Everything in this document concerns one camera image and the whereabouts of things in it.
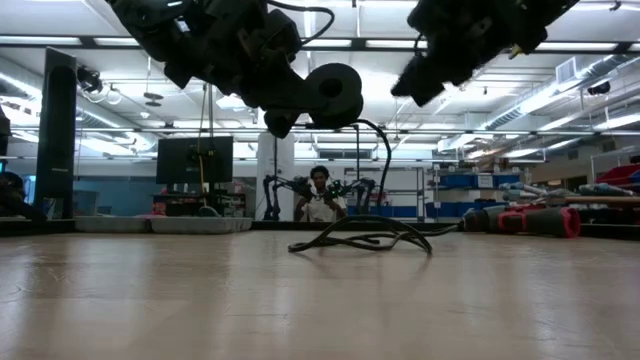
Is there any black monitor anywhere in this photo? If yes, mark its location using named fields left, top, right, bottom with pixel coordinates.
left=155, top=135, right=235, bottom=185

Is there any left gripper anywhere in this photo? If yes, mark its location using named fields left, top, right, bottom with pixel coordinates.
left=199, top=0, right=322, bottom=140

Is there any thin black cord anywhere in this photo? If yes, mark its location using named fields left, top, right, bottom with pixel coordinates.
left=287, top=117, right=464, bottom=256

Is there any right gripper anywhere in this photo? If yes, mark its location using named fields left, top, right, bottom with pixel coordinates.
left=389, top=0, right=549, bottom=108

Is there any red cordless drill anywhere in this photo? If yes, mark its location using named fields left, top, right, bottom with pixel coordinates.
left=460, top=203, right=582, bottom=240

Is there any person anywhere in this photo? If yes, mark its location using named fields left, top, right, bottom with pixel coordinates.
left=293, top=165, right=349, bottom=223

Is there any grey tool kit case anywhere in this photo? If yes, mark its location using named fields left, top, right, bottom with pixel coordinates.
left=74, top=214, right=254, bottom=235

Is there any ceiling air vent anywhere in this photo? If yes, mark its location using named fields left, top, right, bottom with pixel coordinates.
left=556, top=56, right=582, bottom=87

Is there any shelf with blue bins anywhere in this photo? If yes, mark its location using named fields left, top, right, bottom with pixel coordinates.
left=423, top=164, right=524, bottom=221

